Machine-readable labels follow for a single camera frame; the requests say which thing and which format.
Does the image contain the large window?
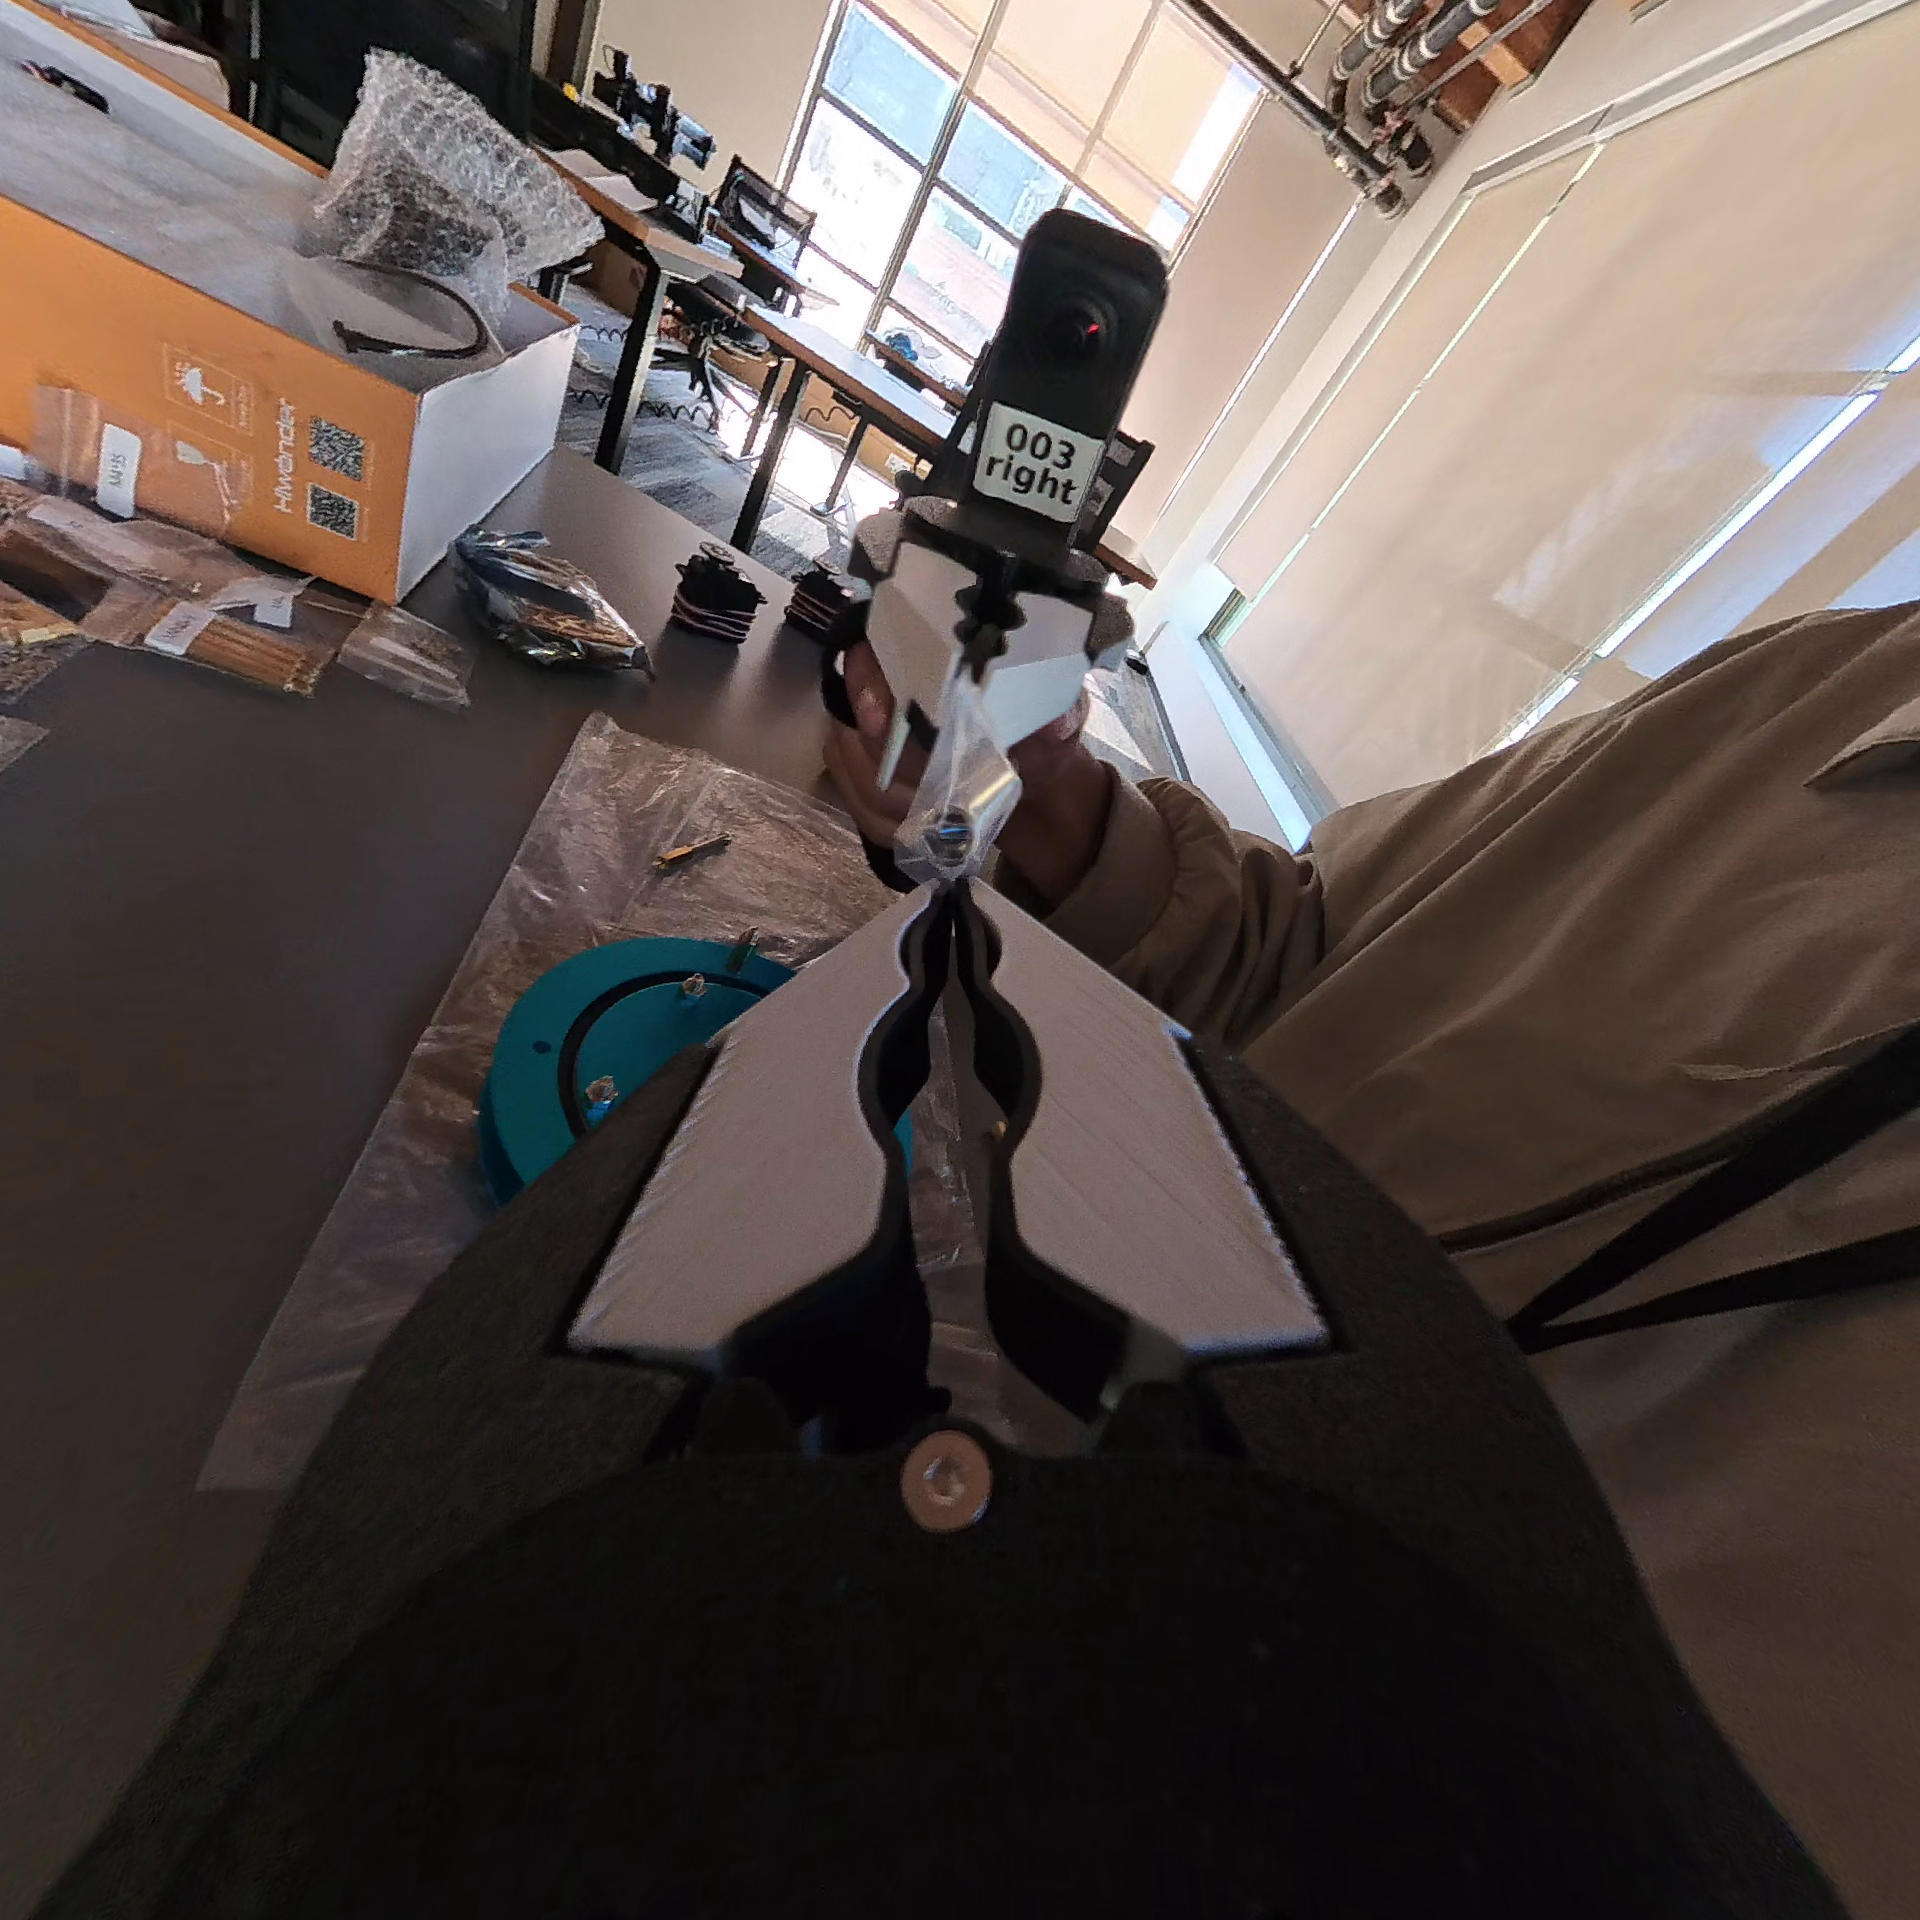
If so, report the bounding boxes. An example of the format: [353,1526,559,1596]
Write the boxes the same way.
[787,0,1264,396]

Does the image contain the ceiling pipes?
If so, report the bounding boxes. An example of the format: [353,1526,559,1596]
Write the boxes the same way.
[1184,0,1593,215]

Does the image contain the black strap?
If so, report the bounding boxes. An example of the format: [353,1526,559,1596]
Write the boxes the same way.
[1507,1026,1920,1352]

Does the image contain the pile of small parts bags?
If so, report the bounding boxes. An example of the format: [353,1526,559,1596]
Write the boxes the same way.
[0,381,471,781]

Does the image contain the small clear plastic bag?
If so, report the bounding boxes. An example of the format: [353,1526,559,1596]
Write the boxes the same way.
[896,680,1025,903]

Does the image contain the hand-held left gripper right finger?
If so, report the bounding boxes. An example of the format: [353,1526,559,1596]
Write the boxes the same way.
[958,882,1331,1415]

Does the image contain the black curved cable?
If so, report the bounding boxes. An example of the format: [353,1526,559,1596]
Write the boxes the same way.
[334,262,507,362]

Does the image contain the person's right hand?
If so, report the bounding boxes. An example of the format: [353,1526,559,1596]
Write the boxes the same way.
[823,637,1120,911]

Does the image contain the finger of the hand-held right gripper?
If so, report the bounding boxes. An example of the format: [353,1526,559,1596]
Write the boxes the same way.
[867,544,977,794]
[961,597,1097,748]

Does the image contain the person's beige jacket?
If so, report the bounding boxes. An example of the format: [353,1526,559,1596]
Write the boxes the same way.
[1247,959,1920,1920]

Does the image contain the bubble wrap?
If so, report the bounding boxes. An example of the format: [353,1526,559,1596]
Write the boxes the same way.
[307,45,607,317]

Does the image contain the wooden background table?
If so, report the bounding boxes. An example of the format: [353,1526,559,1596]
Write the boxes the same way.
[704,285,1161,589]
[532,151,752,472]

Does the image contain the large clear plastic bag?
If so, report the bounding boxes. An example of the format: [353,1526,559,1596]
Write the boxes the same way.
[194,711,962,1495]

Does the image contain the teal round turntable base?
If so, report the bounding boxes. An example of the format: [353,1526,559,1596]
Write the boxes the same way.
[482,938,918,1208]

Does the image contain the orange cardboard box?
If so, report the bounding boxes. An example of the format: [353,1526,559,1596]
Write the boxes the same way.
[0,195,582,605]

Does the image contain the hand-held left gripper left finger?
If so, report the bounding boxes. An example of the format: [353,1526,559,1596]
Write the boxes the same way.
[567,885,954,1454]

